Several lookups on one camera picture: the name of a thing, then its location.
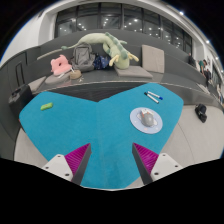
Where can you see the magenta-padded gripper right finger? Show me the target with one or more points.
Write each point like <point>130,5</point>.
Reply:
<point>148,159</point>

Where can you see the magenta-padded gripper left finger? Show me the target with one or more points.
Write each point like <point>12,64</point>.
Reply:
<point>77,160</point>

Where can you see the grey computer mouse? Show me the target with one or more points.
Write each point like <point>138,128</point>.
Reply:
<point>147,118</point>

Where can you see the round pale blue mouse pad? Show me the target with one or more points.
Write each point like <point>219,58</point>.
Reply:
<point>136,121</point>

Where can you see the white marker black cap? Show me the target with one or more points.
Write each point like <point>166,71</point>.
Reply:
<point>151,97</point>

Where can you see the green eraser block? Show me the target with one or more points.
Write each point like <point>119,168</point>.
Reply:
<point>46,106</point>

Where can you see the black bag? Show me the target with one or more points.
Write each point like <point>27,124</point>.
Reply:
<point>201,112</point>

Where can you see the black suitcase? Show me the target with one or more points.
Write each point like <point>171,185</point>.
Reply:
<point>20,100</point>

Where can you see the grey round seat cushion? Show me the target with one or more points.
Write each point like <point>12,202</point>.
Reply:
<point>56,79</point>

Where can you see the tan woven hat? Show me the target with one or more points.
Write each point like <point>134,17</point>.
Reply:
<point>75,74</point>

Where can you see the grey small seat cushion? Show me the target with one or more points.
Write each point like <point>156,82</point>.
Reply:
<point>36,84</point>

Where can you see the grey flat seat cushion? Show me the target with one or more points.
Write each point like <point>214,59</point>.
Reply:
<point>133,72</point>

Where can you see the pink plush cushion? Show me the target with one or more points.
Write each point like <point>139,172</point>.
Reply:
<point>60,65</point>

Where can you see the grey square upright cushion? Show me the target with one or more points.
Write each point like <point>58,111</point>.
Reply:
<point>153,59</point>

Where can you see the grey stepped bench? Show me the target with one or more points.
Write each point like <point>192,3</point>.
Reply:
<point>40,66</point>

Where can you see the dark blue patterned bag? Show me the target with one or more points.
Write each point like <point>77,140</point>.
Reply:
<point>101,62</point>

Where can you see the grey backpack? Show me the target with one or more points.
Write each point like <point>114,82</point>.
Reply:
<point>82,56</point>

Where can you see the person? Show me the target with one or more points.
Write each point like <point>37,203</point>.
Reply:
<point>204,71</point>

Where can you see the green dragon plush toy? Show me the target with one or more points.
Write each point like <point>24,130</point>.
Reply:
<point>116,50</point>

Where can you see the ceiling lights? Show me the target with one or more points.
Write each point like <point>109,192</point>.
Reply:
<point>181,13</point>

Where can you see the dark glass window wall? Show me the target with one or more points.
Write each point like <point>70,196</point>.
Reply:
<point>90,21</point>

